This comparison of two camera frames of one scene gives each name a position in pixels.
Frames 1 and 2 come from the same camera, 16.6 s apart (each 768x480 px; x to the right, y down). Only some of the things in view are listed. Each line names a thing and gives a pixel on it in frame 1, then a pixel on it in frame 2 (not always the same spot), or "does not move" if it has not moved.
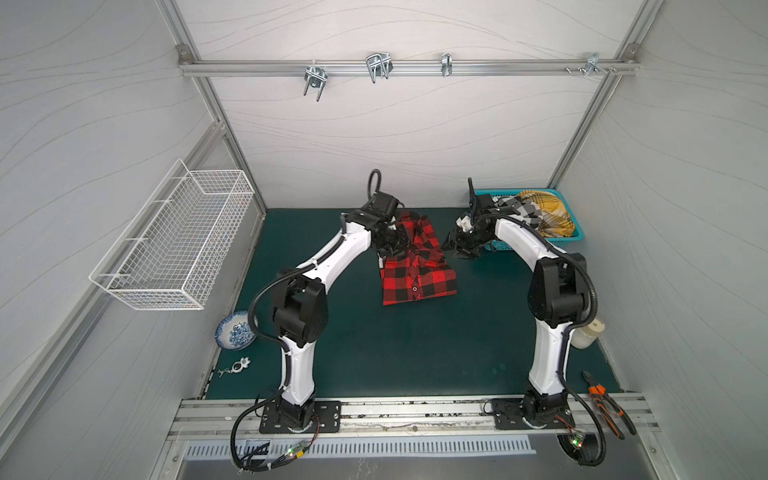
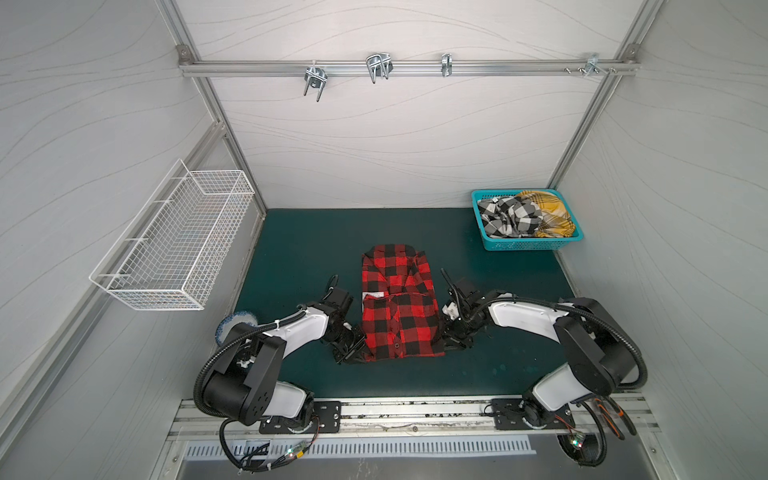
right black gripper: x=462 y=238 to x=459 y=327
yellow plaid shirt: x=556 y=220 does not move
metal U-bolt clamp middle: x=379 y=65 does not move
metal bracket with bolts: x=592 y=65 does not move
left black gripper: x=401 y=243 to x=359 y=342
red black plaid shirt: x=420 y=272 to x=400 y=317
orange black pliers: x=599 y=392 does not move
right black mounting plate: x=508 y=415 does not move
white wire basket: x=171 y=253 does not move
